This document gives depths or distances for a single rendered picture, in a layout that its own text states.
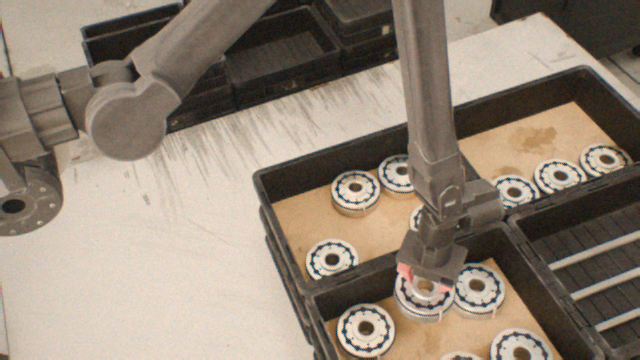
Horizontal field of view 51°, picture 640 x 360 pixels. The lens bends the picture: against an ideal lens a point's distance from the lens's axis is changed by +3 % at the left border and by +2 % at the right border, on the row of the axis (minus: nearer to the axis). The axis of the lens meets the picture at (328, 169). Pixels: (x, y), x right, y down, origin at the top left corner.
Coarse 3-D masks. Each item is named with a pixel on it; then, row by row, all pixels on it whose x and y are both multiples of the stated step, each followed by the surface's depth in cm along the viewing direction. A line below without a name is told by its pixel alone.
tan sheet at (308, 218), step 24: (312, 192) 141; (288, 216) 137; (312, 216) 136; (336, 216) 136; (384, 216) 136; (408, 216) 135; (288, 240) 133; (312, 240) 132; (360, 240) 132; (384, 240) 132; (336, 264) 128
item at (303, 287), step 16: (400, 128) 138; (336, 144) 136; (352, 144) 136; (288, 160) 133; (304, 160) 133; (256, 176) 131; (256, 192) 131; (272, 208) 125; (272, 224) 123; (288, 256) 118; (384, 256) 117; (336, 272) 116; (352, 272) 115; (304, 288) 114
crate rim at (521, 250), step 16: (496, 224) 121; (464, 240) 119; (512, 240) 119; (528, 256) 116; (368, 272) 115; (320, 288) 114; (336, 288) 114; (544, 288) 113; (560, 304) 110; (320, 320) 110; (576, 320) 108; (320, 336) 108; (336, 352) 106; (592, 352) 105
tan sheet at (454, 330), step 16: (512, 288) 124; (384, 304) 122; (512, 304) 121; (336, 320) 121; (400, 320) 120; (448, 320) 120; (464, 320) 120; (480, 320) 120; (496, 320) 120; (512, 320) 119; (528, 320) 119; (336, 336) 119; (400, 336) 118; (416, 336) 118; (432, 336) 118; (448, 336) 118; (464, 336) 118; (480, 336) 118; (544, 336) 117; (400, 352) 116; (416, 352) 116; (432, 352) 116; (448, 352) 116; (480, 352) 116
